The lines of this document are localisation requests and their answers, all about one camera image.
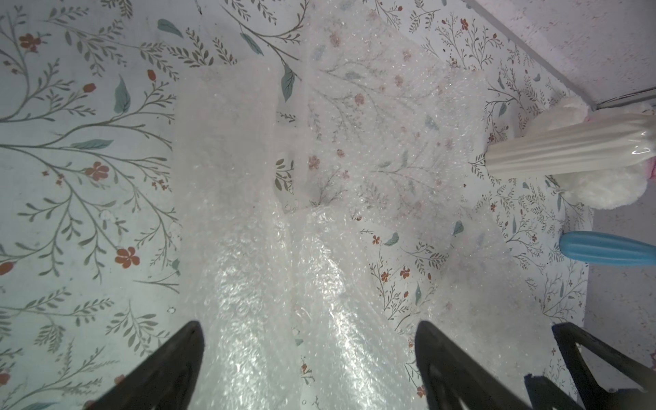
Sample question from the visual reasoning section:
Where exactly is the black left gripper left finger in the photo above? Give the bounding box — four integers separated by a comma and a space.
89, 320, 205, 410

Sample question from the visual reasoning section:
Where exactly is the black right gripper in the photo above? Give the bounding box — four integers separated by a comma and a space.
524, 322, 655, 409

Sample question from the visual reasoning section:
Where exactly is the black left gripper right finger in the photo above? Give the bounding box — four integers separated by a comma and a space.
414, 320, 529, 410

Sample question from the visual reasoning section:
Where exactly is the blue vase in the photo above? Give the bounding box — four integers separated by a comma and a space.
559, 231, 655, 267

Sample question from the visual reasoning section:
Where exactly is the bubble wrap around vase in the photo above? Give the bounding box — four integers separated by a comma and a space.
290, 208, 554, 409

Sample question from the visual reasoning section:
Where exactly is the white cream vase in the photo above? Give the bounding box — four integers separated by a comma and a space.
484, 114, 655, 179

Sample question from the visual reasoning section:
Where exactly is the bubble wrap sheet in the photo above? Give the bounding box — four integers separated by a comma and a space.
172, 58, 300, 409

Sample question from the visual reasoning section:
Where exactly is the white plush dog pink shirt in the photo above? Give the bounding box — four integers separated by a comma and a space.
524, 96, 655, 210

